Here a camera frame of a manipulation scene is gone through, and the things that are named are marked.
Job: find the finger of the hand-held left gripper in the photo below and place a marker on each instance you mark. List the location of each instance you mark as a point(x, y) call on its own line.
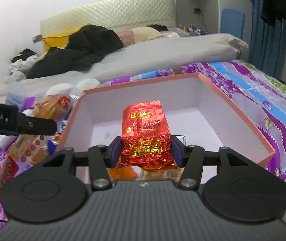
point(39, 126)

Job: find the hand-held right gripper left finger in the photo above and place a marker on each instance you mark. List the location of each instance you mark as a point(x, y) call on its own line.
point(115, 153)

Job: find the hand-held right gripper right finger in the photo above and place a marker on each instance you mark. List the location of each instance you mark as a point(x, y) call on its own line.
point(178, 153)

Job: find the red foil tea packet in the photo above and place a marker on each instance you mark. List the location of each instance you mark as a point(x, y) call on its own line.
point(145, 130)

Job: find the pink cardboard box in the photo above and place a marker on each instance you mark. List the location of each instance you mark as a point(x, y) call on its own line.
point(208, 120)

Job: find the snack packet with red dots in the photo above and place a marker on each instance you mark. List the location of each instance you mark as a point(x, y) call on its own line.
point(25, 150)

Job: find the white and blue plush toy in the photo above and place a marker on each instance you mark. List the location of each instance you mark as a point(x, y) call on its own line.
point(65, 87)

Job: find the pile of clothes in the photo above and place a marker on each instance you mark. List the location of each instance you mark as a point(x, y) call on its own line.
point(24, 61)

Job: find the yellow pillow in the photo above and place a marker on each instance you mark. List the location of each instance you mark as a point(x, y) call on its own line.
point(56, 39)

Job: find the black jacket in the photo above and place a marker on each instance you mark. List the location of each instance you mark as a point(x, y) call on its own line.
point(82, 47)

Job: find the floral bed sheet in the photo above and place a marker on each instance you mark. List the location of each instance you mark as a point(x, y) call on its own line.
point(258, 93)

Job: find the grey duvet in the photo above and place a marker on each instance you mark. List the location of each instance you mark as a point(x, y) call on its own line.
point(158, 55)

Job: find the pink and beige pillows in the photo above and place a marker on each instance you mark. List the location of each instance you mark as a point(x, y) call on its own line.
point(138, 35)

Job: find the group of small bottles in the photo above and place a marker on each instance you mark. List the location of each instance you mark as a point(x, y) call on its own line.
point(194, 29)

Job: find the cream quilted headboard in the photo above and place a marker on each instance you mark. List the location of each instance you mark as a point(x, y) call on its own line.
point(120, 12)

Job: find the blue board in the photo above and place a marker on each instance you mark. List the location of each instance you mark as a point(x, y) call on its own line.
point(233, 22)

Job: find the blue curtain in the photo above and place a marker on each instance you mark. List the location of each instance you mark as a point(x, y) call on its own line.
point(265, 40)

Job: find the grey wall socket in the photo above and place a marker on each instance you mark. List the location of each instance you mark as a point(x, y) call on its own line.
point(37, 39)

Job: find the dark wall socket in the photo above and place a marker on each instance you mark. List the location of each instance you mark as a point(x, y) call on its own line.
point(197, 10)

